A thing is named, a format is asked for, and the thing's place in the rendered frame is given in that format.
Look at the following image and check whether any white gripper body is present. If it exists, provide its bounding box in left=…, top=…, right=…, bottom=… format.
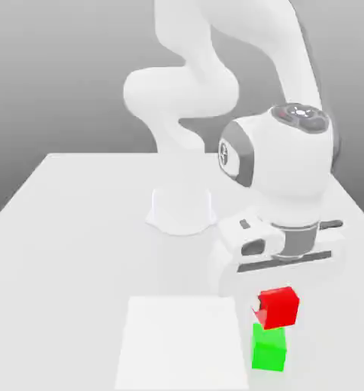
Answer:
left=217, top=243, right=348, bottom=298

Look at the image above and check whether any small red cube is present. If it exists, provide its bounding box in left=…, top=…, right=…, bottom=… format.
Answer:
left=250, top=286, right=301, bottom=331

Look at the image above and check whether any small green cube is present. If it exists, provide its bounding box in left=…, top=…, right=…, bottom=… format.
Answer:
left=250, top=322, right=288, bottom=373

